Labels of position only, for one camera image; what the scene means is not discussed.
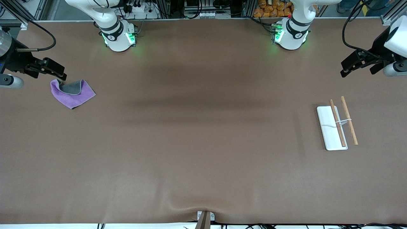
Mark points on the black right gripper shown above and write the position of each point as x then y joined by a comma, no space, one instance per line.
15,60

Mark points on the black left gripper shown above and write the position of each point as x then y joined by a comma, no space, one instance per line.
380,47

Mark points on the purple and grey towel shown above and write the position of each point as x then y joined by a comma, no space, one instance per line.
74,97

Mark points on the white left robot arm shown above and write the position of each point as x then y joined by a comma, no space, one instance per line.
294,33

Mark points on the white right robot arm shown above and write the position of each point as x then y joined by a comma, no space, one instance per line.
119,35

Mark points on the white rack with wooden rods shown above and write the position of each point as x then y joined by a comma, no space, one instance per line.
329,127

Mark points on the bag of orange items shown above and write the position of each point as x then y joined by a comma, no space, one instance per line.
273,9

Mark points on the white power strip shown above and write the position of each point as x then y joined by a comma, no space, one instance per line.
141,11

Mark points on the white connector block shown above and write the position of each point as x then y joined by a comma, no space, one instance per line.
214,15

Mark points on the aluminium frame post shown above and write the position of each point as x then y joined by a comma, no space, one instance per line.
392,16
24,11

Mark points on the grey metal table bracket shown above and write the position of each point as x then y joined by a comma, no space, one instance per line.
205,219

